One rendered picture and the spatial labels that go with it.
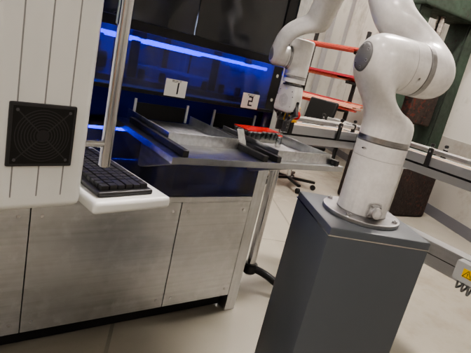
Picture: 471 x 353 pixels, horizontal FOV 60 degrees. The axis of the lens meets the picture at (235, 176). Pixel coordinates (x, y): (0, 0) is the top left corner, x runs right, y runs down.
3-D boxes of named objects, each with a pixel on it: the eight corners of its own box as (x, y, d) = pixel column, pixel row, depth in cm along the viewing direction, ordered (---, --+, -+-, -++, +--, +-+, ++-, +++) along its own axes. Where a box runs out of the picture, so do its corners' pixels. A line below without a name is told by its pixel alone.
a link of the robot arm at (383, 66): (419, 153, 94) (456, 47, 88) (350, 140, 88) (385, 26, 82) (387, 141, 105) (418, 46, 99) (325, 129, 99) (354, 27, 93)
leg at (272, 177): (237, 270, 226) (270, 136, 207) (249, 267, 232) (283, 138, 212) (246, 278, 220) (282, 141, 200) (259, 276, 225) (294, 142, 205)
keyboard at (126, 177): (33, 146, 115) (34, 137, 114) (81, 146, 125) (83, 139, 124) (98, 198, 89) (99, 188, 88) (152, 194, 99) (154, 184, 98)
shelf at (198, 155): (112, 121, 144) (113, 115, 144) (262, 137, 186) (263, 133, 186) (171, 164, 108) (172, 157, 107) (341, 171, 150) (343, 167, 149)
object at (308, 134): (262, 141, 188) (270, 107, 184) (243, 132, 200) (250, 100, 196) (355, 150, 229) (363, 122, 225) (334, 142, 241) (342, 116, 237)
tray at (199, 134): (126, 118, 147) (127, 108, 146) (189, 125, 162) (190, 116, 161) (167, 143, 121) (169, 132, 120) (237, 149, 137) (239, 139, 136)
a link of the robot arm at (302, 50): (287, 74, 145) (310, 79, 148) (296, 36, 141) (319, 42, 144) (278, 72, 153) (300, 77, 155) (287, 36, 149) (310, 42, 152)
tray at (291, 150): (221, 134, 159) (223, 125, 158) (271, 139, 174) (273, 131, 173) (276, 160, 133) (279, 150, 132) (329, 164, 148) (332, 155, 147)
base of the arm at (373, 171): (413, 235, 95) (441, 160, 90) (338, 223, 92) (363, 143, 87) (376, 206, 113) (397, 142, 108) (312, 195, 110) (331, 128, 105)
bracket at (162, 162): (137, 164, 147) (143, 129, 143) (145, 164, 149) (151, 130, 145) (180, 200, 121) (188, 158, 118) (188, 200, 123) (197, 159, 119)
